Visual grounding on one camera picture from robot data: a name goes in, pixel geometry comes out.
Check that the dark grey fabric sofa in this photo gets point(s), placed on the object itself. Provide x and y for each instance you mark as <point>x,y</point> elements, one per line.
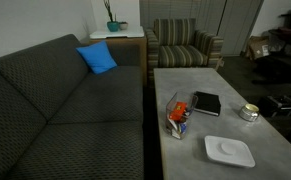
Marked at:
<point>61,121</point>

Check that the blue throw pillow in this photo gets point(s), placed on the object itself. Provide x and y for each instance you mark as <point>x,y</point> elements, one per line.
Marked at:
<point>98,57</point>

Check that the orange packet in container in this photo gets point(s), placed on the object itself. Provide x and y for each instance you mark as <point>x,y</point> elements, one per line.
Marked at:
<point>178,110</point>

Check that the clear plastic storage container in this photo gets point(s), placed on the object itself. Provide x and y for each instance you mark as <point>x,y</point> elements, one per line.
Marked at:
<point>178,129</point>

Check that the wooden side table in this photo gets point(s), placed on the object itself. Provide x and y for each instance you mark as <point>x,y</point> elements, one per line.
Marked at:
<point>123,46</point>

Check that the white square container lid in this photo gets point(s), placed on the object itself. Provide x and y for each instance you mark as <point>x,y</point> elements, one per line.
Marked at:
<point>229,151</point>

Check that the silver tin candle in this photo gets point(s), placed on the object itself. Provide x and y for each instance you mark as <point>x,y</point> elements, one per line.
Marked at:
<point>249,112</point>

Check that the black notebook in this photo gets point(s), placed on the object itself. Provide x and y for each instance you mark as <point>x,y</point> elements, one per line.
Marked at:
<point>208,103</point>

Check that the teal plant pot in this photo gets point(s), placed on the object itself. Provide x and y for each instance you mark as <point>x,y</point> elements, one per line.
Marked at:
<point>113,26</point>

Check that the grey top coffee table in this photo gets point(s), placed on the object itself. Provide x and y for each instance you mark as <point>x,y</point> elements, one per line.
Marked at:
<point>187,159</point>

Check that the cardboard box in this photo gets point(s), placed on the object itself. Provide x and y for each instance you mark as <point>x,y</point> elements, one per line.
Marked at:
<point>257,47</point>

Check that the black device on floor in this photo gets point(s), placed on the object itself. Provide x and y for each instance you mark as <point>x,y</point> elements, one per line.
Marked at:
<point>272,106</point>

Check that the striped armchair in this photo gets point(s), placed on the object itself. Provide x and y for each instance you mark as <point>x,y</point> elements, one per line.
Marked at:
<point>174,43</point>

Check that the small white bowl planter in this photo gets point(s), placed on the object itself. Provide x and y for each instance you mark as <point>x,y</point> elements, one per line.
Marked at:
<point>123,25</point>

